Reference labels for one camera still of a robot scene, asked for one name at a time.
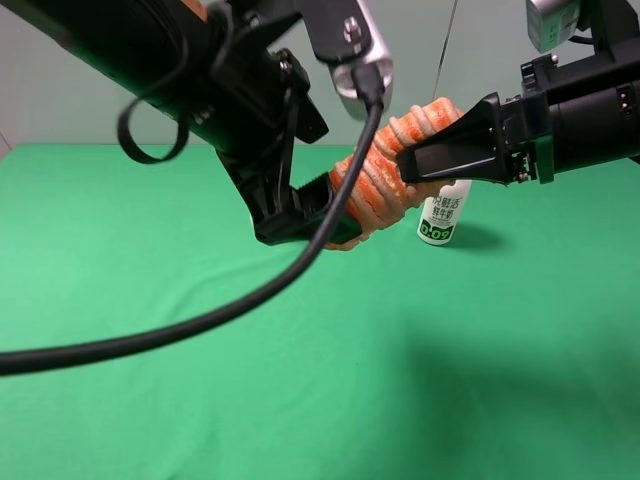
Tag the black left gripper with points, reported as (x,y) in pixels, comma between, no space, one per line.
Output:
(186,63)

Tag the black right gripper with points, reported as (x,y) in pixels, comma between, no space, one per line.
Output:
(567,117)

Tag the orange striped bread loaf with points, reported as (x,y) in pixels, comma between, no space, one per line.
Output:
(380,198)

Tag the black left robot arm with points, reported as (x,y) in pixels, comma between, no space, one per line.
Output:
(265,21)

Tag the white milk bottle green label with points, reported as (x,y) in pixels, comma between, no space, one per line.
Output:
(441,213)

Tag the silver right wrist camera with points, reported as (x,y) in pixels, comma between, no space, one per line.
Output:
(551,23)

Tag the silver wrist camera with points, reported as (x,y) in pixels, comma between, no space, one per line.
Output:
(345,37)
(551,23)

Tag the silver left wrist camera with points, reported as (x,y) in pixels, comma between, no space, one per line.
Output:
(345,37)

